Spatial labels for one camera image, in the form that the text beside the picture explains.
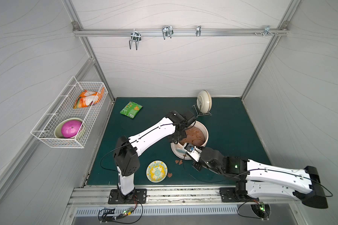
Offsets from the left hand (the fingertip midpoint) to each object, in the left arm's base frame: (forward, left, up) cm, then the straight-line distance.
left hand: (180, 140), depth 79 cm
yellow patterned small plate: (-13, +13, -15) cm, 24 cm away
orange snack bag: (+12, +48, +21) cm, 54 cm away
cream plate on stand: (+31, -18, 0) cm, 35 cm away
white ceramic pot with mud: (+6, -11, -4) cm, 13 cm away
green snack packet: (+33, +38, -12) cm, 52 cm away
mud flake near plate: (-15, +6, -14) cm, 22 cm away
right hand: (-8, -4, +4) cm, 9 cm away
